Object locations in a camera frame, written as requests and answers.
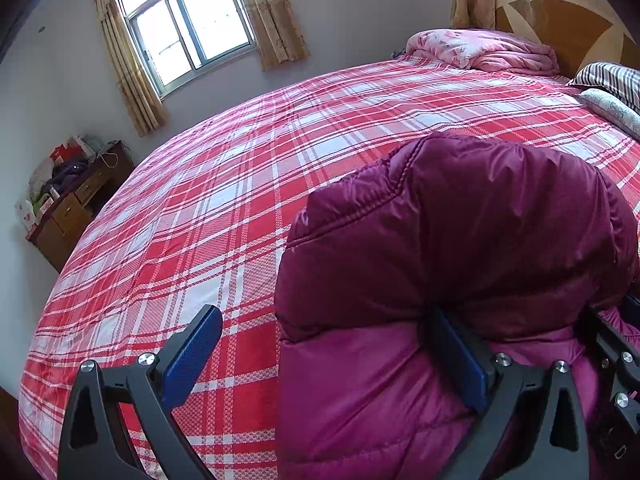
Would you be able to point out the short beige patterned curtain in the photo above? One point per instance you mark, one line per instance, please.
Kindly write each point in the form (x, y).
(272, 20)

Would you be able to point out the pink floral quilt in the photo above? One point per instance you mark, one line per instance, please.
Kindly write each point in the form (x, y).
(475, 50)

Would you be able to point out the sliding glass window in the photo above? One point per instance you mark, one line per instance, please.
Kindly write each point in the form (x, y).
(190, 25)

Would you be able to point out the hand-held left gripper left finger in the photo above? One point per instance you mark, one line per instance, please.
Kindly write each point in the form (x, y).
(192, 360)

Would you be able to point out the magenta quilted down jacket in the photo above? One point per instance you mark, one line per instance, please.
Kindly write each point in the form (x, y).
(450, 240)

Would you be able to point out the red plaid bed sheet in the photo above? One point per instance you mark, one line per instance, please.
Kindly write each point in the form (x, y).
(200, 210)

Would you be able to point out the pile of clothes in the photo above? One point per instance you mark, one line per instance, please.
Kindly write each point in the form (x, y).
(60, 175)

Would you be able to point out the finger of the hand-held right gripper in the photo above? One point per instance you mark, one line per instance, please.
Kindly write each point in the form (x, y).
(617, 360)

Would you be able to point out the striped pillow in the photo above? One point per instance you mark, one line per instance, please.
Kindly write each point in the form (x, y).
(610, 80)

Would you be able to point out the long beige patterned curtain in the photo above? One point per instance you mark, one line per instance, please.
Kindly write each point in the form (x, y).
(125, 60)

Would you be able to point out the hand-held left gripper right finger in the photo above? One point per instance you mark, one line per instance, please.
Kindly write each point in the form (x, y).
(465, 365)

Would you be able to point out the red bag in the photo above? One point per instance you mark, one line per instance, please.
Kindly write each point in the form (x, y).
(70, 150)

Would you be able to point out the wooden bed headboard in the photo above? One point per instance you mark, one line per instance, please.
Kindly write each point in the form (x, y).
(565, 20)

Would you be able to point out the grey patterned pillow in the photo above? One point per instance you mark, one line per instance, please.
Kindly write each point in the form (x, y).
(615, 110)

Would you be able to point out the green and white box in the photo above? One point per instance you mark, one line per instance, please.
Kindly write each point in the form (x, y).
(45, 203)

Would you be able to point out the brown wooden desk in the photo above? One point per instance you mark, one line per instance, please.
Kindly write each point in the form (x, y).
(75, 210)

